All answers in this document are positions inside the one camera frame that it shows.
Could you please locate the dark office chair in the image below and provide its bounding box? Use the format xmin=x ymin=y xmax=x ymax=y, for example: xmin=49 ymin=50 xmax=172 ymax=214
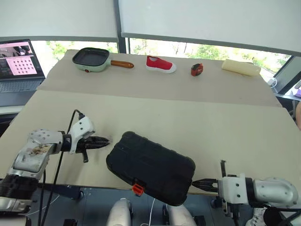
xmin=290 ymin=99 xmax=298 ymax=121

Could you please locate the thin white cable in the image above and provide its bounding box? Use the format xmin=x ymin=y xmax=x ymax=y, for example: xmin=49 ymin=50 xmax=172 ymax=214
xmin=143 ymin=197 xmax=157 ymax=226

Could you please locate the silver rounded robot leg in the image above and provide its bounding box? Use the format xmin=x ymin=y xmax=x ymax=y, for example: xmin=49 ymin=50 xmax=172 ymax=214
xmin=164 ymin=204 xmax=197 ymax=226
xmin=105 ymin=197 xmax=132 ymax=226

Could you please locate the dark framed monitor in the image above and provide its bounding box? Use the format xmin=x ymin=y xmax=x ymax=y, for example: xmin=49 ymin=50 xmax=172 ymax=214
xmin=274 ymin=56 xmax=301 ymax=95

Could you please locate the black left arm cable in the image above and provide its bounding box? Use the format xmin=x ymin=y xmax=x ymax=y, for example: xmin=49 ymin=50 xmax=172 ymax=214
xmin=38 ymin=169 xmax=47 ymax=226
xmin=40 ymin=109 xmax=85 ymax=226

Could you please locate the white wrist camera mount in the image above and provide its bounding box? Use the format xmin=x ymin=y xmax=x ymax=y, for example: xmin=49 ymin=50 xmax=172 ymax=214
xmin=217 ymin=173 xmax=249 ymax=205
xmin=69 ymin=116 xmax=96 ymax=155

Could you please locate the cream cylindrical roll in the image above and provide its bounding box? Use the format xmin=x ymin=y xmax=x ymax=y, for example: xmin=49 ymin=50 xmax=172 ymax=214
xmin=221 ymin=58 xmax=261 ymax=77

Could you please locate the red black tape measure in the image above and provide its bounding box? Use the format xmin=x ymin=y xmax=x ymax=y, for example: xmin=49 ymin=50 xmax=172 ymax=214
xmin=190 ymin=63 xmax=204 ymax=77

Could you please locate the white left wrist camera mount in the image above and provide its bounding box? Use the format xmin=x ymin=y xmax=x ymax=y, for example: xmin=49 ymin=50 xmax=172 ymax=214
xmin=69 ymin=116 xmax=96 ymax=155

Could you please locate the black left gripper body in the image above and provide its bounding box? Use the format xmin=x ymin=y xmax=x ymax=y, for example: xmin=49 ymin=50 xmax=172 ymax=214
xmin=77 ymin=136 xmax=95 ymax=163

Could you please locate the dark table frame bar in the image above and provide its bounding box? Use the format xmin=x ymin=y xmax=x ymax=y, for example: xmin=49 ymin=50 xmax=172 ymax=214
xmin=35 ymin=183 xmax=85 ymax=201

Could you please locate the black tool case orange latch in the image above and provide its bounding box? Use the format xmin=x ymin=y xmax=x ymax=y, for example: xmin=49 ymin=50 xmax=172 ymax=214
xmin=105 ymin=131 xmax=196 ymax=207

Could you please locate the white roller blind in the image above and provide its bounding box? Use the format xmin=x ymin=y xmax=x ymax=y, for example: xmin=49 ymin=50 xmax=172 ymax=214
xmin=0 ymin=0 xmax=119 ymax=43
xmin=117 ymin=0 xmax=301 ymax=57

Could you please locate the red white slip-on shoe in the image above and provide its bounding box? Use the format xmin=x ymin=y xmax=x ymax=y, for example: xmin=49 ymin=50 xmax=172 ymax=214
xmin=145 ymin=55 xmax=177 ymax=74

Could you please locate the green square frying pan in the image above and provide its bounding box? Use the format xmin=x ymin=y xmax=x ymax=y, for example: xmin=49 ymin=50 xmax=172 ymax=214
xmin=72 ymin=47 xmax=135 ymax=73

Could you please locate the open grey laptop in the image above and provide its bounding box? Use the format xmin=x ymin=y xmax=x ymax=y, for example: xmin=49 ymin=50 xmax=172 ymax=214
xmin=0 ymin=39 xmax=46 ymax=106

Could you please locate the beige table cover sheet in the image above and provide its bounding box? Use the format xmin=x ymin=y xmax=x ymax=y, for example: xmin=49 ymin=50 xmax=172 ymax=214
xmin=36 ymin=48 xmax=283 ymax=108
xmin=0 ymin=90 xmax=301 ymax=195

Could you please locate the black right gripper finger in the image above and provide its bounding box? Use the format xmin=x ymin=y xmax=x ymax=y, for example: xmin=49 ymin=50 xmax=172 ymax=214
xmin=192 ymin=178 xmax=218 ymax=186
xmin=193 ymin=184 xmax=218 ymax=195

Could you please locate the white sneaker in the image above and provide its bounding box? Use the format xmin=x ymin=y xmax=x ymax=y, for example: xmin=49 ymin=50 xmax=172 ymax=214
xmin=246 ymin=207 xmax=269 ymax=226

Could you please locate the dark window frame post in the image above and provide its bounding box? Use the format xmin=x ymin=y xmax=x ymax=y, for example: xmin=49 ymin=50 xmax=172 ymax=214
xmin=112 ymin=0 xmax=131 ymax=54

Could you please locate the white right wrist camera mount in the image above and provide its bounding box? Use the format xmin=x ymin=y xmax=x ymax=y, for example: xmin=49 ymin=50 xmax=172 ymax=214
xmin=217 ymin=173 xmax=249 ymax=205

